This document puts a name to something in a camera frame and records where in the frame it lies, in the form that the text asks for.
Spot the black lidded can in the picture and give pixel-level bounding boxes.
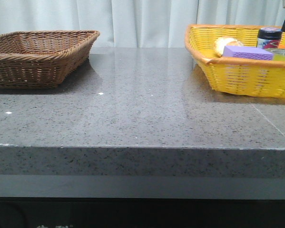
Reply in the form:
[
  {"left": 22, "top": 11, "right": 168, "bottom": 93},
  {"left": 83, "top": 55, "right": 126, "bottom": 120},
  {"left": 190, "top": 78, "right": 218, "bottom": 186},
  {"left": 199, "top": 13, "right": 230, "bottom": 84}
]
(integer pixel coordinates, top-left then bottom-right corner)
[{"left": 256, "top": 27, "right": 283, "bottom": 49}]

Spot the brown wicker basket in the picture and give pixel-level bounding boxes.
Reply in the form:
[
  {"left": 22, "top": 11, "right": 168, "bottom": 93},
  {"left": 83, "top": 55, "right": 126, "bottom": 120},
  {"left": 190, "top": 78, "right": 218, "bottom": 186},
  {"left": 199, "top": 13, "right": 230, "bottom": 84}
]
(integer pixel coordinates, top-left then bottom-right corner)
[{"left": 0, "top": 30, "right": 100, "bottom": 89}]

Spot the yellow tape roll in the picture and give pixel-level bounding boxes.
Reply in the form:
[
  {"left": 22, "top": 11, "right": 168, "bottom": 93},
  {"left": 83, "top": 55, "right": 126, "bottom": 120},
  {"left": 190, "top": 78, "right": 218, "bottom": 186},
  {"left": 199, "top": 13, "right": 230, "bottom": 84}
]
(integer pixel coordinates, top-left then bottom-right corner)
[{"left": 267, "top": 48, "right": 285, "bottom": 61}]

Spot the round bread roll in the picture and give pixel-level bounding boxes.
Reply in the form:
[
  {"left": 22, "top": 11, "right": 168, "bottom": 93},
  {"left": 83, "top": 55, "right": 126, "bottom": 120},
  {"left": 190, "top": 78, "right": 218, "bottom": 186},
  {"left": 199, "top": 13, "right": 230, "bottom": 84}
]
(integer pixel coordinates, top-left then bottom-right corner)
[{"left": 214, "top": 36, "right": 244, "bottom": 57}]

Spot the yellow woven plastic basket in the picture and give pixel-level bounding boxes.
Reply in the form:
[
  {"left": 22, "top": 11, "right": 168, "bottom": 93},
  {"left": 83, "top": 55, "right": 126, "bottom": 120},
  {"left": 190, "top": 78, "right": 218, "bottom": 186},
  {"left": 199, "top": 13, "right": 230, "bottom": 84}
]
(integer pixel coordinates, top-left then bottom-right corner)
[{"left": 185, "top": 24, "right": 285, "bottom": 98}]

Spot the purple sponge block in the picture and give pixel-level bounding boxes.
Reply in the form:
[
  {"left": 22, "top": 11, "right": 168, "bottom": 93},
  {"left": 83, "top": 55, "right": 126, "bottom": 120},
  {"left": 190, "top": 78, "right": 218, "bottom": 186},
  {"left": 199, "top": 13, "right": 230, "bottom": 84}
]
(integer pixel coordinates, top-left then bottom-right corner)
[{"left": 222, "top": 46, "right": 274, "bottom": 60}]

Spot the white curtain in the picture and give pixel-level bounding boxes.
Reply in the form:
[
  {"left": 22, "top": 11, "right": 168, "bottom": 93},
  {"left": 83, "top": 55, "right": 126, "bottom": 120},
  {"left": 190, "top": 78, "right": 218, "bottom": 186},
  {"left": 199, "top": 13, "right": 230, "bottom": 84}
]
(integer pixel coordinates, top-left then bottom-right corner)
[{"left": 0, "top": 0, "right": 285, "bottom": 48}]

